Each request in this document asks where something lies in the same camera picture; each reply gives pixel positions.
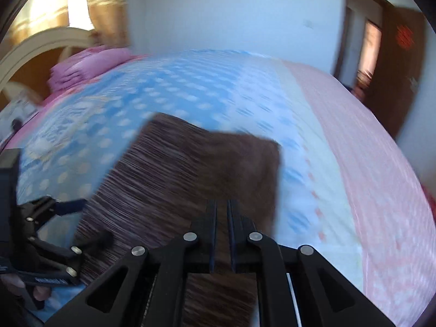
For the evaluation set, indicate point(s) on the brown wooden door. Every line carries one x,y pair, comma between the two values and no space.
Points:
397,72

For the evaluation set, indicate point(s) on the red paper door decoration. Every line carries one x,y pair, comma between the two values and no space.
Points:
404,37

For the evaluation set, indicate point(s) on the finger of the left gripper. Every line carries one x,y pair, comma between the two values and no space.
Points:
97,243
70,207

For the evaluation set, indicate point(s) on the patterned white pillow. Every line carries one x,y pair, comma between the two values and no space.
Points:
20,109

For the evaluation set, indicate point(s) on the left hand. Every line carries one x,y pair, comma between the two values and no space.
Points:
16,286

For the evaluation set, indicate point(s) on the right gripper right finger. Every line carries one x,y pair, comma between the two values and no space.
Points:
296,287

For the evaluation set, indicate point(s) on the folded pink quilt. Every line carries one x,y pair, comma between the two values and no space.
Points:
86,65

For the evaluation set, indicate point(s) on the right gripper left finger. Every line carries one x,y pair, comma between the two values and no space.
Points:
146,287

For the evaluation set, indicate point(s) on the pink dotted bed sheet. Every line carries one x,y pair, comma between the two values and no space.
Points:
393,219

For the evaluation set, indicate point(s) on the yellow curtain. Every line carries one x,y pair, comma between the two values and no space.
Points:
108,18

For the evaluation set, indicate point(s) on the cream wooden headboard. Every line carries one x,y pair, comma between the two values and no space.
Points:
26,67

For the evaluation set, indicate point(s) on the blue polka dot blanket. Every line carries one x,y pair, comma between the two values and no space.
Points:
73,142

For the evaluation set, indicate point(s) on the brown knitted sweater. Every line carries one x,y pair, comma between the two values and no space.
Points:
163,182

